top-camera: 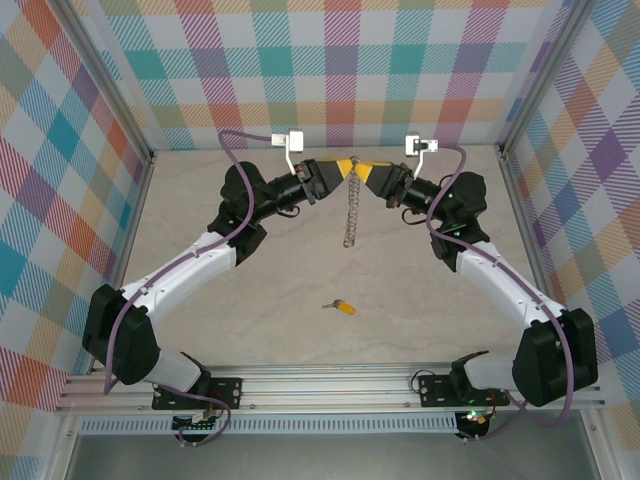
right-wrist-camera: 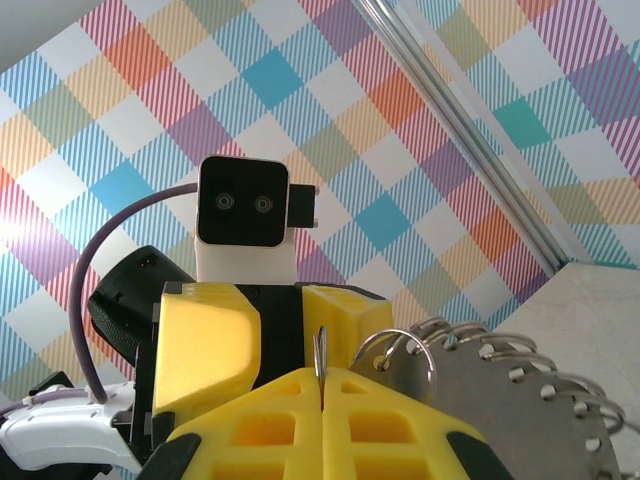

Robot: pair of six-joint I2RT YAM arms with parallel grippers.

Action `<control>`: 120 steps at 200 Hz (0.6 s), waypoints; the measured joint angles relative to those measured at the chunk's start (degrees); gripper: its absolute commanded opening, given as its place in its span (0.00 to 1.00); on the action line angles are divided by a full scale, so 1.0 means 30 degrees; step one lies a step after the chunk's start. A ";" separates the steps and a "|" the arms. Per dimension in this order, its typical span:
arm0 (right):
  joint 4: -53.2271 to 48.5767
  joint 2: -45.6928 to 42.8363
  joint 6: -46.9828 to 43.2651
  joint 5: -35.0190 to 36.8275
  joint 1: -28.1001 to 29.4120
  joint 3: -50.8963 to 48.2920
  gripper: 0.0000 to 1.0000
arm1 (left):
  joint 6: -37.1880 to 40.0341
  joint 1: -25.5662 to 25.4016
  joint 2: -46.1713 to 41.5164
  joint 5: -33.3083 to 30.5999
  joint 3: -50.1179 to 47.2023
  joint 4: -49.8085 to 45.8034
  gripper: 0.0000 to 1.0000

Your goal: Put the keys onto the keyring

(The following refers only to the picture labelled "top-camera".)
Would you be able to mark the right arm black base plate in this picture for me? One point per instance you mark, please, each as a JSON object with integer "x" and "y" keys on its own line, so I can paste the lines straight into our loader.
{"x": 435, "y": 392}

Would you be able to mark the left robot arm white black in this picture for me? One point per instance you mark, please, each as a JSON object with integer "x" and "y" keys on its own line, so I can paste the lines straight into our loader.
{"x": 185, "y": 275}

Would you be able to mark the aluminium frame post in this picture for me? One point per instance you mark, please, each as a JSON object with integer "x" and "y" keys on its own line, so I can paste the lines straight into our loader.
{"x": 107, "y": 75}
{"x": 545, "y": 75}

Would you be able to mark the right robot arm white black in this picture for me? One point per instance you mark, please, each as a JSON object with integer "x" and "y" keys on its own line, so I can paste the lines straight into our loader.
{"x": 505, "y": 287}

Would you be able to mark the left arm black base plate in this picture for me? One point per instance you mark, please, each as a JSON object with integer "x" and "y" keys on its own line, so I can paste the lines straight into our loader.
{"x": 225, "y": 392}

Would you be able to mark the aluminium mounting rail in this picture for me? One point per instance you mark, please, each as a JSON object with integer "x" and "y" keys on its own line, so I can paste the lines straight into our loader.
{"x": 325, "y": 387}

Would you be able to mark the aluminium side rail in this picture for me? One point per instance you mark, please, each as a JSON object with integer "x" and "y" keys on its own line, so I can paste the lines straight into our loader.
{"x": 517, "y": 200}
{"x": 141, "y": 190}

